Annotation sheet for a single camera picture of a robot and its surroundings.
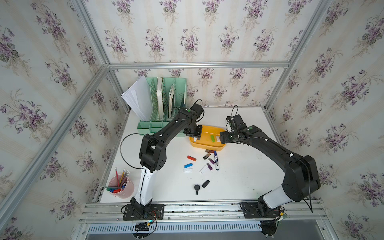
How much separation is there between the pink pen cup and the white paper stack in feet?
1.36

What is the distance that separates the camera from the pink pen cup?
703 millimetres

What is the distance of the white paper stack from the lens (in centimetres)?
93
